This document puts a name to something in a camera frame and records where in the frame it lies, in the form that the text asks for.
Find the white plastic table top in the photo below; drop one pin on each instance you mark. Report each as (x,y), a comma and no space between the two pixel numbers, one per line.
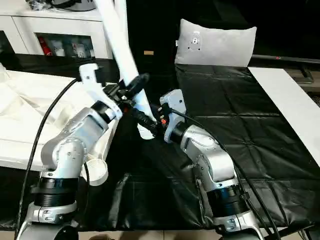
(25,115)

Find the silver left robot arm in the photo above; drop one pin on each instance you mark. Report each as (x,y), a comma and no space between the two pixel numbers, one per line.
(70,145)

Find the small yellow label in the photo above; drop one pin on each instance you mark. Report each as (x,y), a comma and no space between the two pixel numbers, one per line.
(148,52)

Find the black work mat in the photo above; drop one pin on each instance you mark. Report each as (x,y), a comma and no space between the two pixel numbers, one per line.
(250,130)

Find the grey pillow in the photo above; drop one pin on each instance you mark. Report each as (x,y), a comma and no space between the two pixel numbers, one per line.
(215,42)

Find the small red bottle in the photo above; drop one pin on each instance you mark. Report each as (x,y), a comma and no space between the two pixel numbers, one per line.
(44,46)

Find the dark round appliance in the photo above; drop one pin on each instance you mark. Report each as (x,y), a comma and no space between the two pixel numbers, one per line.
(70,4)

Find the white cabinet with glass doors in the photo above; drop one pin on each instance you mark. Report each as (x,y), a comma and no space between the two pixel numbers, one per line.
(20,25)

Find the dark clutter pile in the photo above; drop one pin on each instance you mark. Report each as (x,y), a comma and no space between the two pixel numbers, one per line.
(37,4)

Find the white flat panel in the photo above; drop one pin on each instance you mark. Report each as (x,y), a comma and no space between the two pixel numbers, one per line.
(290,105)

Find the black screen stand foot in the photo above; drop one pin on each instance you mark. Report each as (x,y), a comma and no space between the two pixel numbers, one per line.
(306,76)

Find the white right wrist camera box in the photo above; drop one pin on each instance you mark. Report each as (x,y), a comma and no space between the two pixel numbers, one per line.
(172,102)

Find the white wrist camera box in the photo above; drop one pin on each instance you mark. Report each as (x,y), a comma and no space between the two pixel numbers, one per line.
(92,82)
(172,102)

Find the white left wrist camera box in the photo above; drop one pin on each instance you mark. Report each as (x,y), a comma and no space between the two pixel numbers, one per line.
(92,82)

